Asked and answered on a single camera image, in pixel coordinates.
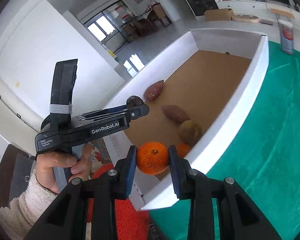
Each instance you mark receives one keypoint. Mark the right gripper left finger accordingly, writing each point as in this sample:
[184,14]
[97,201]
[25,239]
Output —
[66,217]

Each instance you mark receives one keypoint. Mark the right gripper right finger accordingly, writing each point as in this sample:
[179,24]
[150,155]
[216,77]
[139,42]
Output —
[238,216]

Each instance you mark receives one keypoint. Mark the dark passion fruit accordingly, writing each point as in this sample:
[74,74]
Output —
[134,101]

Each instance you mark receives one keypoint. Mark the orange tangerine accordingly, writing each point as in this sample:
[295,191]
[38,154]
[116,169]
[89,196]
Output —
[152,158]
[182,149]

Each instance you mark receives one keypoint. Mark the sweet potato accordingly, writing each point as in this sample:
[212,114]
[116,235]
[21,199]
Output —
[175,113]
[154,90]

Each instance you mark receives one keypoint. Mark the brown-green pear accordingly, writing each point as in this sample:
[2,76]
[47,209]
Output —
[190,132]

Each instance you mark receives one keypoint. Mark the cream sleeve forearm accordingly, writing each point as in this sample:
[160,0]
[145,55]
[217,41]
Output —
[22,213]

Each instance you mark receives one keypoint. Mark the left hand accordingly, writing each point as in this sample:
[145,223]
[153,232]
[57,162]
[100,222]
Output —
[78,168]

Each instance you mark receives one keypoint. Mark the orange red cushion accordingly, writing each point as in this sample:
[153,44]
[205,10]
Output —
[130,224]

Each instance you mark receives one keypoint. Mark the green tablecloth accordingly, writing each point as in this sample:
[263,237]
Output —
[264,157]

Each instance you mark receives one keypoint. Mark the white cardboard box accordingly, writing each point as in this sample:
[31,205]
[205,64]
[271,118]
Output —
[214,75]

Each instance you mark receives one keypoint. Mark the left red-label tin can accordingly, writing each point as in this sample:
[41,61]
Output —
[286,36]

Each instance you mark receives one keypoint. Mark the white tv cabinet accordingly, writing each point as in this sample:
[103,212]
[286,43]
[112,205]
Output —
[261,9]

